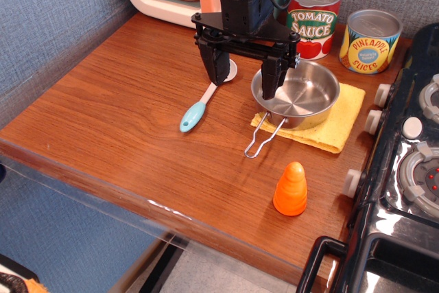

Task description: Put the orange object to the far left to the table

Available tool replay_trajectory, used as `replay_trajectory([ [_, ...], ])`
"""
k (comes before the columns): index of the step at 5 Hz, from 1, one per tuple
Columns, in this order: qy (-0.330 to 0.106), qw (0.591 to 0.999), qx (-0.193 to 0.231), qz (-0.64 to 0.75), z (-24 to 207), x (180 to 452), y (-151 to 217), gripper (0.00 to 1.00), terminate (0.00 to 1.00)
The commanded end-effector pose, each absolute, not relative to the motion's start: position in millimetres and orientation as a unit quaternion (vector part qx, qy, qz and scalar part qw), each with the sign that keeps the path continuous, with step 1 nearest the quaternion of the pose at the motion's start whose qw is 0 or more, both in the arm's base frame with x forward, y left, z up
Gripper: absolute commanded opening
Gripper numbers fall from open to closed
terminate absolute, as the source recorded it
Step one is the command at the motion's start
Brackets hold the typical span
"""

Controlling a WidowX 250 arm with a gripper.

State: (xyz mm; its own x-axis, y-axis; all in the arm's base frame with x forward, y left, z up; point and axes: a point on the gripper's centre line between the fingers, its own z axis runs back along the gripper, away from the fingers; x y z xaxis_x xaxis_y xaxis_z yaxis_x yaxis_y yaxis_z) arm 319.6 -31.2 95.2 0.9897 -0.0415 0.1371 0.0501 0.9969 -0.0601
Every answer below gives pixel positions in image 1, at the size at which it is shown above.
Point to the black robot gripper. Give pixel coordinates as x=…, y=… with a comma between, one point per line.
x=246, y=28

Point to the orange toy carrot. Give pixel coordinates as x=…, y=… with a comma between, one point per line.
x=290, y=196

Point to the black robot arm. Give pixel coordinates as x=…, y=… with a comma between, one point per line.
x=247, y=28

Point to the small stainless steel pot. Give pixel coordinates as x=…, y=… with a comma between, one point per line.
x=303, y=101

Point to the tomato sauce can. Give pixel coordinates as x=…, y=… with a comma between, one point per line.
x=315, y=22

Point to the yellow folded cloth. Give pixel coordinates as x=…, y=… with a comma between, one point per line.
x=332, y=134

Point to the pineapple slices can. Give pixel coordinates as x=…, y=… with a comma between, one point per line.
x=370, y=40

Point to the black toy stove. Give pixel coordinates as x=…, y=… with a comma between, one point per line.
x=392, y=243

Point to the blue handled white spoon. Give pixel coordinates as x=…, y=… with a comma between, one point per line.
x=194, y=114

